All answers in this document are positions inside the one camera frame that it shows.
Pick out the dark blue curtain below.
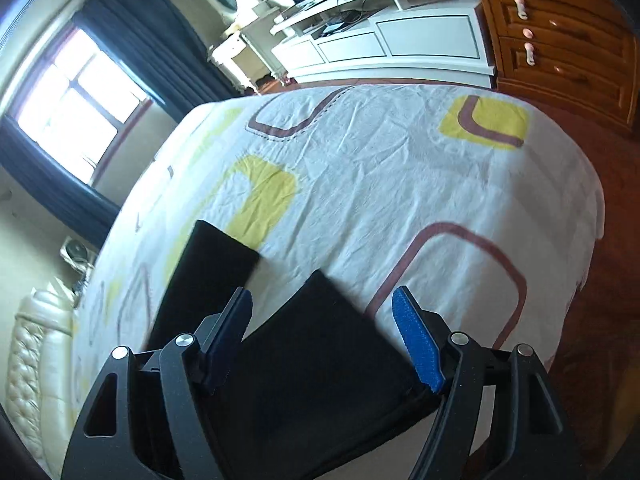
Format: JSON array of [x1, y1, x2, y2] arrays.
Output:
[[1, 115, 120, 248], [73, 0, 240, 122]]

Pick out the cream tufted leather headboard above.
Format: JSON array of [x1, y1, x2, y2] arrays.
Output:
[[3, 290, 75, 479]]

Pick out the black pants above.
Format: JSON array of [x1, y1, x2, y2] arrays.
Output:
[[134, 220, 438, 479]]

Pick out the wooden drawer dresser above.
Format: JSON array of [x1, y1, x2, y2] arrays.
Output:
[[480, 0, 639, 138]]

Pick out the dark blue curtain right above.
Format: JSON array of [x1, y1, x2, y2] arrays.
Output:
[[73, 0, 240, 122]]

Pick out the white tv cabinet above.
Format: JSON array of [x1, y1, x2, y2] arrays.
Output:
[[270, 0, 496, 88]]

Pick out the dark blue curtain left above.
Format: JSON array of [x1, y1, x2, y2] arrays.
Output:
[[1, 115, 120, 248]]

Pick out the white box fan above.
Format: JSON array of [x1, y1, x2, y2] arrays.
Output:
[[60, 236, 96, 274]]

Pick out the bedroom window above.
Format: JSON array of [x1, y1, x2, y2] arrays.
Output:
[[14, 27, 150, 183]]

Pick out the patterned white bed sheet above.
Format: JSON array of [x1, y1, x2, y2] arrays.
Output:
[[67, 81, 606, 480]]

